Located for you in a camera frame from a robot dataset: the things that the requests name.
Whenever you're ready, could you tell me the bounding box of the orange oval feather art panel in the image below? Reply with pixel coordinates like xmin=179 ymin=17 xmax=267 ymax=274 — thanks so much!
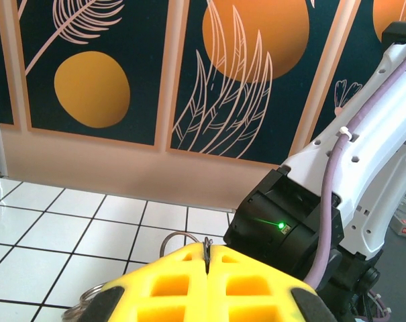
xmin=17 ymin=0 xmax=172 ymax=148

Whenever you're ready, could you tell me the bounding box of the orange circle leaves art panel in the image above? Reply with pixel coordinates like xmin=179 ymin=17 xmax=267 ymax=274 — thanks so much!
xmin=164 ymin=0 xmax=350 ymax=166

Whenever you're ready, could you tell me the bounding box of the small silver split ring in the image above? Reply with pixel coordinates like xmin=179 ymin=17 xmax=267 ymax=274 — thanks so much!
xmin=203 ymin=236 xmax=213 ymax=269

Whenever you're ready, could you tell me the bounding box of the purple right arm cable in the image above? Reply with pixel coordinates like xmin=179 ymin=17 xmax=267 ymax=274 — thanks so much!
xmin=305 ymin=46 xmax=406 ymax=290

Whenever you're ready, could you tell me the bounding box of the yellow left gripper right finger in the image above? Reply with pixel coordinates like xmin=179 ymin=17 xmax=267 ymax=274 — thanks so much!
xmin=207 ymin=244 xmax=317 ymax=322

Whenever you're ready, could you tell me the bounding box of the pink flowers art panel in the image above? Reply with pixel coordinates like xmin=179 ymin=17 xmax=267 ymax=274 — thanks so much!
xmin=308 ymin=0 xmax=406 ymax=150

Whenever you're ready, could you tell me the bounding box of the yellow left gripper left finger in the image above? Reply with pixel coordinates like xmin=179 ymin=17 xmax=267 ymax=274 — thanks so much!
xmin=105 ymin=244 xmax=209 ymax=322

